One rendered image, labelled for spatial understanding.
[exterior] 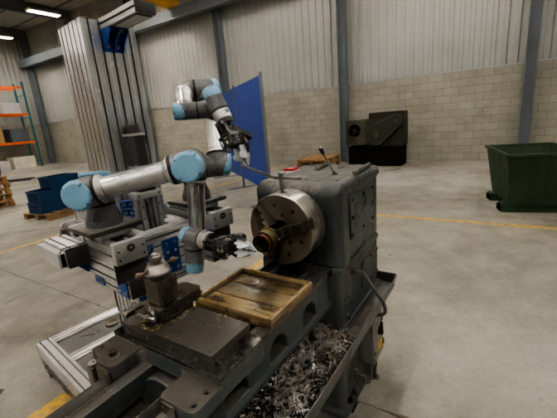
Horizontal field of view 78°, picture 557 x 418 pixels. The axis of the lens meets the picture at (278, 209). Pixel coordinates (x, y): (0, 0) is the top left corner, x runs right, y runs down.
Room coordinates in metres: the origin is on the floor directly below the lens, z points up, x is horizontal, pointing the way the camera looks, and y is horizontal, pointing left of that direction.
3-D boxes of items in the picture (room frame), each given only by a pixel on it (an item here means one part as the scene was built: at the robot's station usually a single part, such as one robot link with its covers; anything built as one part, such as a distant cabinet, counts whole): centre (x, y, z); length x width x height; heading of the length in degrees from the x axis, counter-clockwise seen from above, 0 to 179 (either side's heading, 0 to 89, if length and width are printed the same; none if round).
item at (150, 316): (0.99, 0.37, 0.99); 0.20 x 0.10 x 0.05; 146
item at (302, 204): (1.44, -0.02, 1.08); 0.32 x 0.09 x 0.32; 56
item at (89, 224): (1.44, 0.76, 1.21); 0.15 x 0.15 x 0.10
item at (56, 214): (7.09, 4.49, 0.39); 1.20 x 0.80 x 0.79; 156
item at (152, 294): (0.97, 0.38, 1.07); 0.07 x 0.07 x 0.10; 56
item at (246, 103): (8.21, 0.79, 1.18); 4.12 x 0.80 x 2.35; 19
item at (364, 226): (1.79, -0.23, 1.06); 0.59 x 0.48 x 0.39; 146
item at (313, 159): (9.53, -1.23, 0.22); 1.25 x 0.86 x 0.44; 150
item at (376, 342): (1.63, -0.46, 0.41); 0.34 x 0.17 x 0.82; 146
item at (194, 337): (0.93, 0.33, 0.95); 0.43 x 0.17 x 0.05; 56
